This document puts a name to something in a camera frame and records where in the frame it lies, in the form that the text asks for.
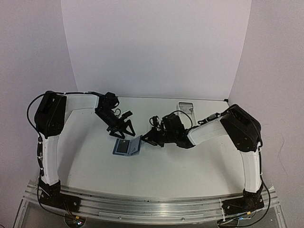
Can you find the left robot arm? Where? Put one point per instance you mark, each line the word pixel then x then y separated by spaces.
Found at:
pixel 53 112

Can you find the blue card holder wallet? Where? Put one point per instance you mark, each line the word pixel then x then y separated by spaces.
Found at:
pixel 133 148

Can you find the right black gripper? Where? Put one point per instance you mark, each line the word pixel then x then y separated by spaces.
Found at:
pixel 150 133

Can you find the white plastic tray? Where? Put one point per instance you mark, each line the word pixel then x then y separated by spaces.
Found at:
pixel 183 116

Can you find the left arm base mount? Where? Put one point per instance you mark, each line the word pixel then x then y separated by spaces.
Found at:
pixel 51 196

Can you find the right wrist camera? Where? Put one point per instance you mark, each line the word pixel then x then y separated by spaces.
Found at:
pixel 154 122

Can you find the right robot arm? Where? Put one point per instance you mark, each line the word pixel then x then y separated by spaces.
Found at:
pixel 243 130

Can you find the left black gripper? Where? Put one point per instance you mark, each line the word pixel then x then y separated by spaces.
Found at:
pixel 126 123

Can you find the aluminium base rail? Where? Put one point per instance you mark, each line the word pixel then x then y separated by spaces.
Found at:
pixel 98 209

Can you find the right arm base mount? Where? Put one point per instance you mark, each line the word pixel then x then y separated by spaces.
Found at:
pixel 249 202

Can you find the black VIP card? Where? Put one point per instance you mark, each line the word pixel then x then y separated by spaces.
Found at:
pixel 122 146

